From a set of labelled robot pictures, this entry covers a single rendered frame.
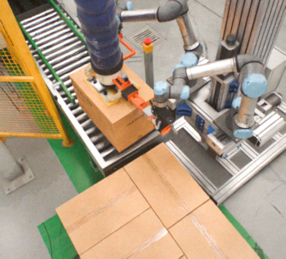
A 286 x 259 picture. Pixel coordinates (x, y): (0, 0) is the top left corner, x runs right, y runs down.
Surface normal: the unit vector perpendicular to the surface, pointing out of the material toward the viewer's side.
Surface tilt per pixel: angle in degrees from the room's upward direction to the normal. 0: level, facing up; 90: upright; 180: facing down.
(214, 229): 0
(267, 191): 0
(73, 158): 0
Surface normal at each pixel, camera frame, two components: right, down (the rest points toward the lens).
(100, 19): 0.23, 0.60
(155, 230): -0.05, -0.58
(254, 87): -0.10, 0.73
